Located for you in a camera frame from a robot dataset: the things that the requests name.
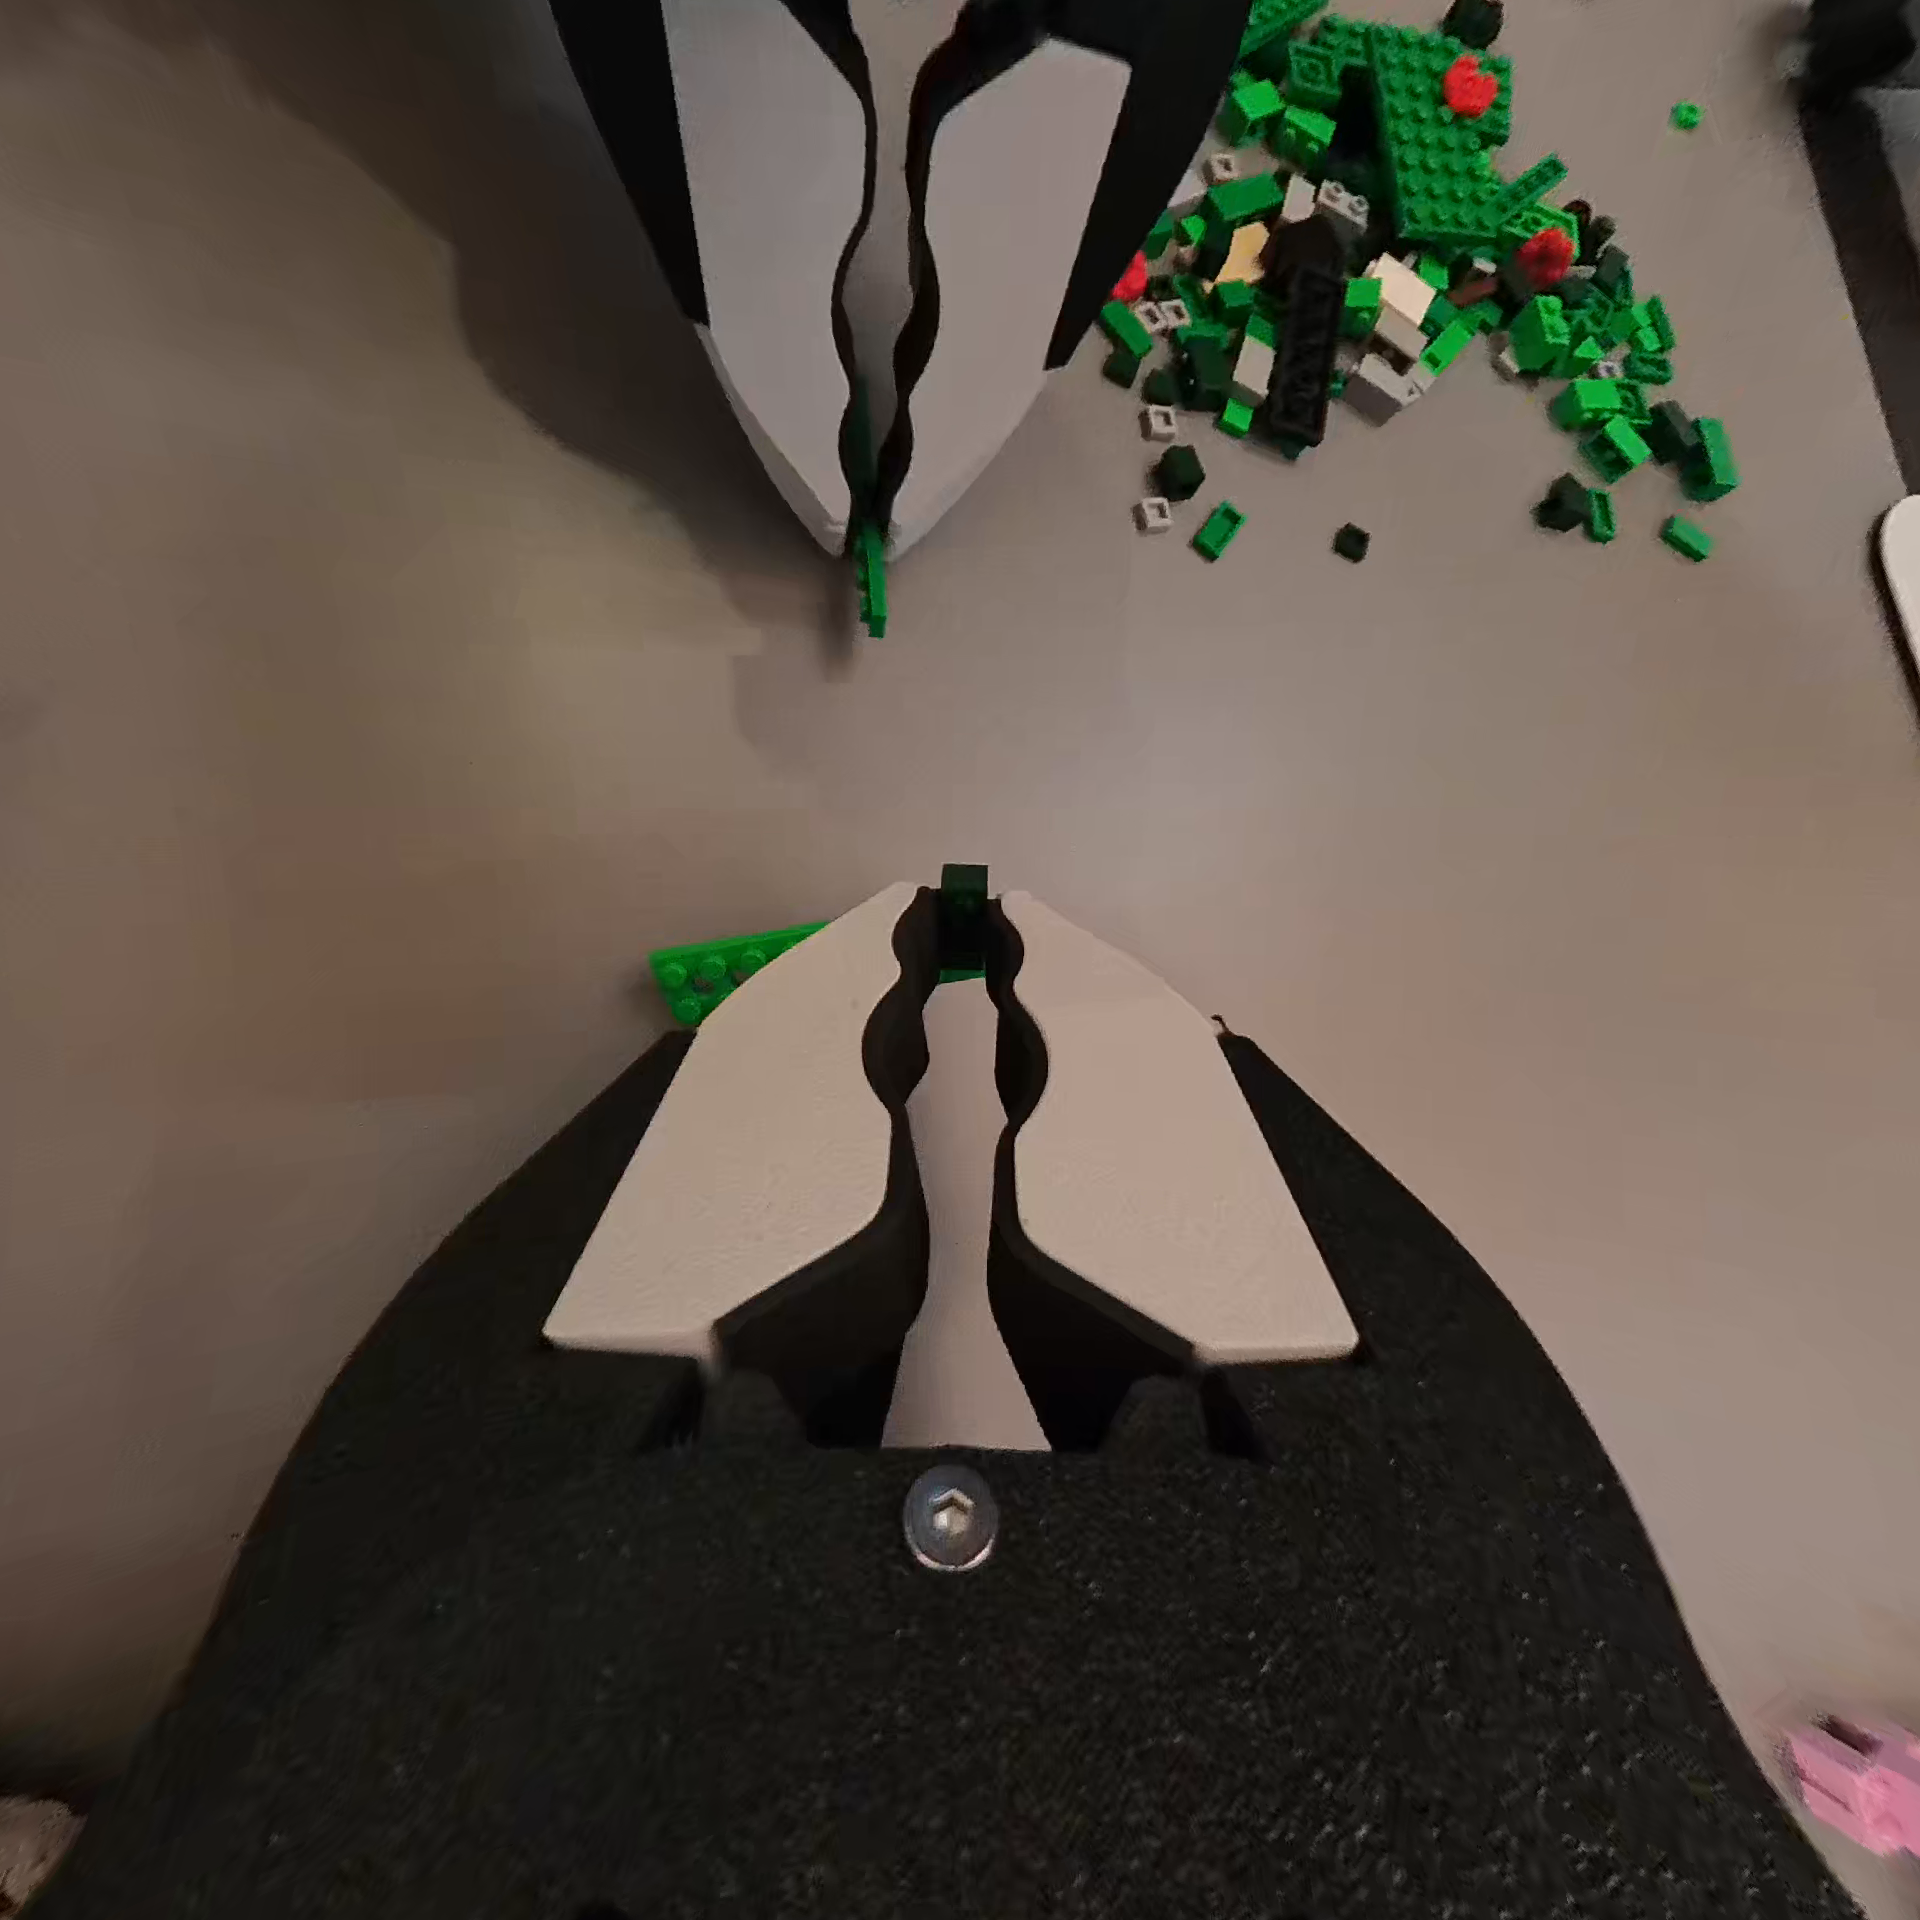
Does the large green lego baseplate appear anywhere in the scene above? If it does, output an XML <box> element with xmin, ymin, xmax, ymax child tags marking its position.
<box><xmin>1320</xmin><ymin>18</ymin><xmax>1521</xmax><ymax>249</ymax></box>

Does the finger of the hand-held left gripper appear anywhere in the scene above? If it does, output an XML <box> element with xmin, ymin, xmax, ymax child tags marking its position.
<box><xmin>668</xmin><ymin>0</ymin><xmax>882</xmax><ymax>560</ymax></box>
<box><xmin>879</xmin><ymin>0</ymin><xmax>1137</xmax><ymax>560</ymax></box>

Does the pile of loose lego bricks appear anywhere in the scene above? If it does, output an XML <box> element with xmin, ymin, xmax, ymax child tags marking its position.
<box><xmin>1102</xmin><ymin>0</ymin><xmax>1742</xmax><ymax>567</ymax></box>

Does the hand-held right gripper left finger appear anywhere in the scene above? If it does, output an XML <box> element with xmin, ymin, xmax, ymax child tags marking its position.
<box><xmin>540</xmin><ymin>881</ymin><xmax>944</xmax><ymax>1449</ymax></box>

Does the long black lego plate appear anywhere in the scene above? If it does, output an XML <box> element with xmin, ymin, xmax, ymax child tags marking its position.
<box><xmin>1264</xmin><ymin>222</ymin><xmax>1353</xmax><ymax>448</ymax></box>

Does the white rounded coaster mat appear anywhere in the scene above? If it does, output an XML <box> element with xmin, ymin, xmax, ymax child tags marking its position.
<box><xmin>1879</xmin><ymin>496</ymin><xmax>1920</xmax><ymax>680</ymax></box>

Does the thin green lego plate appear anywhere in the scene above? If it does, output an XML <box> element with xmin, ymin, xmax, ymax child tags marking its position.
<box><xmin>840</xmin><ymin>375</ymin><xmax>891</xmax><ymax>640</ymax></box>

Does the pink lego pig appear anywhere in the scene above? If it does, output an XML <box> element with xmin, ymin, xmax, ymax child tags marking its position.
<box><xmin>1762</xmin><ymin>1703</ymin><xmax>1920</xmax><ymax>1864</ymax></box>

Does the bright green lego wedge plate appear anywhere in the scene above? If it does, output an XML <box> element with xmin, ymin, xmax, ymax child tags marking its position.
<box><xmin>647</xmin><ymin>918</ymin><xmax>992</xmax><ymax>1031</ymax></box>

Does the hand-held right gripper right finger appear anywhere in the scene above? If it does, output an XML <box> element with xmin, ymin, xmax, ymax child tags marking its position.
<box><xmin>986</xmin><ymin>888</ymin><xmax>1367</xmax><ymax>1453</ymax></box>

